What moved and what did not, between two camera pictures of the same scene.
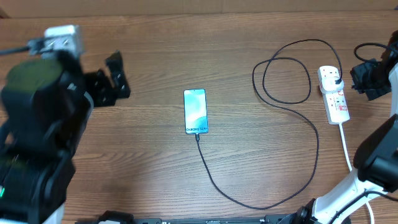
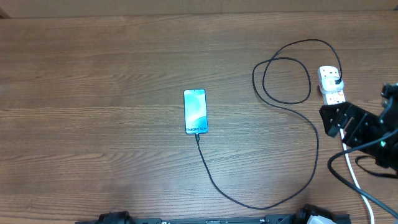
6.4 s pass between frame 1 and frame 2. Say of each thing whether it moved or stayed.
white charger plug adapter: stayed
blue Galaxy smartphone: stayed
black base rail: stayed
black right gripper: moved
